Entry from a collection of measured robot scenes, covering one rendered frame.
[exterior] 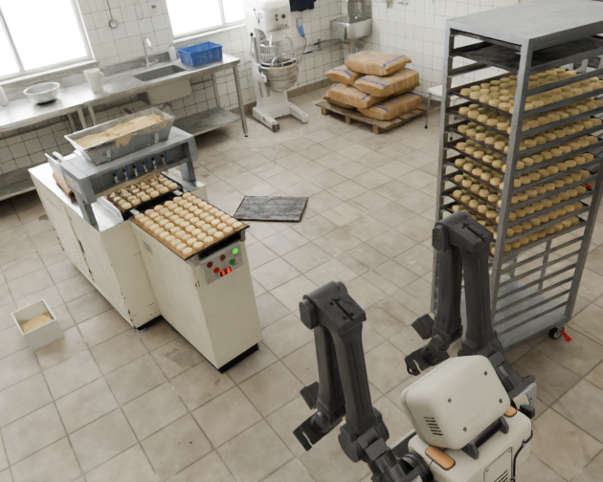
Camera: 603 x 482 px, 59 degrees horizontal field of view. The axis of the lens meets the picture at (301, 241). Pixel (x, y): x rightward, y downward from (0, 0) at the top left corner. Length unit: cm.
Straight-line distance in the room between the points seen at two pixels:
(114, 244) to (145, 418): 101
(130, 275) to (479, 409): 252
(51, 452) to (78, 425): 19
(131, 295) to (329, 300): 247
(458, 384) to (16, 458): 258
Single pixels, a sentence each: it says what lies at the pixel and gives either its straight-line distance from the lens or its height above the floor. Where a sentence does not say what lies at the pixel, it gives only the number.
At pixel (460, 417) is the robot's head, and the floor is 134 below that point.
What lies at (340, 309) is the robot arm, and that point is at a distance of 114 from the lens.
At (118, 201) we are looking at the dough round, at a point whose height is 92.
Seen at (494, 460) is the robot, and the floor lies 122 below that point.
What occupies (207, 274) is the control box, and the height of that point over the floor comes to 76.
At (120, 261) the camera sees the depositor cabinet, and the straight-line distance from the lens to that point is 336.
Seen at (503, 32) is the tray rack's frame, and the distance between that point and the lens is 234.
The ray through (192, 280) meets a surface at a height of 73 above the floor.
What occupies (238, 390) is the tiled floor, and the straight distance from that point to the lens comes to 318.
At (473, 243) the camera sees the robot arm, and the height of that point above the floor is 161.
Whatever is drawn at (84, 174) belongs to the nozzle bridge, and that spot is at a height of 118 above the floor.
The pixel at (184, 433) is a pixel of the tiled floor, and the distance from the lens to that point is 308.
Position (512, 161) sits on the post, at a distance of 242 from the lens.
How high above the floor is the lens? 237
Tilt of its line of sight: 34 degrees down
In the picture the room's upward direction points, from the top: 7 degrees counter-clockwise
